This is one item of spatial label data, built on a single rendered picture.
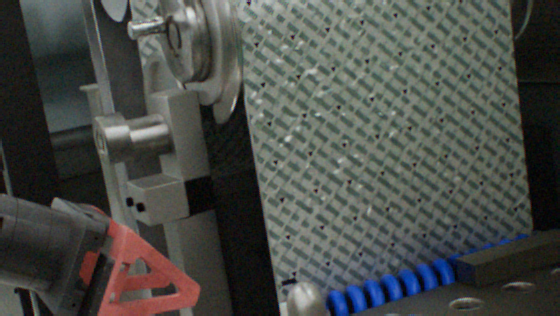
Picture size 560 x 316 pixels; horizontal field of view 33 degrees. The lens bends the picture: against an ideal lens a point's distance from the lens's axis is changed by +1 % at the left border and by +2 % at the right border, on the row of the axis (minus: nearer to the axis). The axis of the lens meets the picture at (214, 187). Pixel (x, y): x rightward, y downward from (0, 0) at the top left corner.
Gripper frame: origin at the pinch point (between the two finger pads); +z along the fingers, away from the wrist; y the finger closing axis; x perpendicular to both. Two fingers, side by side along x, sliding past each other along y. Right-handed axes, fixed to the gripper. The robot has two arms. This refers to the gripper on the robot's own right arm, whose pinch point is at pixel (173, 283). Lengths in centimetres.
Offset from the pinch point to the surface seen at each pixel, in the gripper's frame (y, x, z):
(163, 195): -7.1, 5.6, -0.2
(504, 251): 5.6, 9.9, 22.6
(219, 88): -2.4, 14.8, -0.4
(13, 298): -70, -18, 6
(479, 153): 0.2, 16.8, 21.8
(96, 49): -41.4, 17.6, -0.7
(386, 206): 0.2, 10.4, 15.1
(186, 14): -2.9, 19.0, -4.5
